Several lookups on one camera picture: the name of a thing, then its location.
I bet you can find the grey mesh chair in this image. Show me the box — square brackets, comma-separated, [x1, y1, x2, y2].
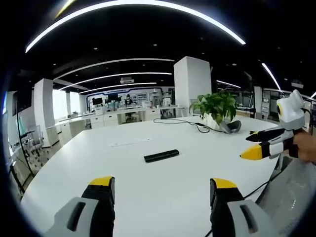
[255, 156, 316, 237]

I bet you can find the person's right hand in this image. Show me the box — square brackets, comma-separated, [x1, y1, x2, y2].
[293, 130, 316, 163]

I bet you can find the white square pillar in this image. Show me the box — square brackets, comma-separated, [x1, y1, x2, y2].
[33, 78, 56, 148]
[173, 56, 212, 118]

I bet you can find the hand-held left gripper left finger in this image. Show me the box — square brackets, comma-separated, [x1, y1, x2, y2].
[45, 176, 116, 237]

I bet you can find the grey headset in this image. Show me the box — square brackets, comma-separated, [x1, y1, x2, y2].
[219, 120, 242, 134]

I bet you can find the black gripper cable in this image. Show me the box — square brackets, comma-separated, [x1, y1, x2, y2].
[243, 169, 283, 199]

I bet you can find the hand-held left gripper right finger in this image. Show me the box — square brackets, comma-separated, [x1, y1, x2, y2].
[210, 177, 275, 237]

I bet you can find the black remote control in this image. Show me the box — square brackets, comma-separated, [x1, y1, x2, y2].
[144, 149, 180, 163]

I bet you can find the white lab counter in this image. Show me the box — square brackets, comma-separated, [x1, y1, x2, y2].
[45, 104, 186, 146]

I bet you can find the green potted plant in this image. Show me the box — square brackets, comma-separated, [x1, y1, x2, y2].
[189, 90, 238, 129]

